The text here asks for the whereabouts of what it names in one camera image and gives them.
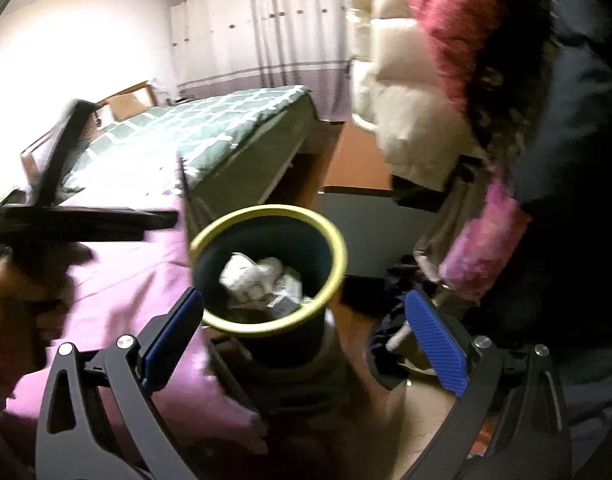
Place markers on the red quilted jacket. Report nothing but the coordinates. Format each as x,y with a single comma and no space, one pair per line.
461,25

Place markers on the white and mauve curtain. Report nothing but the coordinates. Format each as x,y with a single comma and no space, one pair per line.
266,35

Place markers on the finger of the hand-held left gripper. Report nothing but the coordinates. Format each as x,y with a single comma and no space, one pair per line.
115,224

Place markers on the green plaid duvet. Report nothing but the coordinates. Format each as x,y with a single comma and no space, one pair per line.
210,130

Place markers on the pink floral garment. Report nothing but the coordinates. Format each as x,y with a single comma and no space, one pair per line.
486,245

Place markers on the orange wooden cabinet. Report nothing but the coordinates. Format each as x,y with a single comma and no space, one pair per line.
356,160

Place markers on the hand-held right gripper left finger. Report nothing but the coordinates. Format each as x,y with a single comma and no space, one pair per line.
171,337

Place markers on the wooden bed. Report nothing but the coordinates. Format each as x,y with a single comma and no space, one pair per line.
296,160

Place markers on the yellow-rimmed dark bin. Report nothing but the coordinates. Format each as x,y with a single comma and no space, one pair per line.
331,240

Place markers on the dark cloth heap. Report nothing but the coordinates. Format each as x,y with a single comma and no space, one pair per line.
386,340

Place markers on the small grey box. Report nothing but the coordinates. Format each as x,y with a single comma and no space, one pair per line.
285,306

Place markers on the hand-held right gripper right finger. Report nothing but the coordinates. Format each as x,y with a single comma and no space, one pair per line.
436,342

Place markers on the tan pillow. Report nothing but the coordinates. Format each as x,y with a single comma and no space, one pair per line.
126,106

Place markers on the cream puffer jacket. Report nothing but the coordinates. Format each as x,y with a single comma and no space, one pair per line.
416,110

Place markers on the person's left hand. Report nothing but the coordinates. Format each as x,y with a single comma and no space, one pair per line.
5,300

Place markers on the white paper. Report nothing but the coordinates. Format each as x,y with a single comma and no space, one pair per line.
251,275

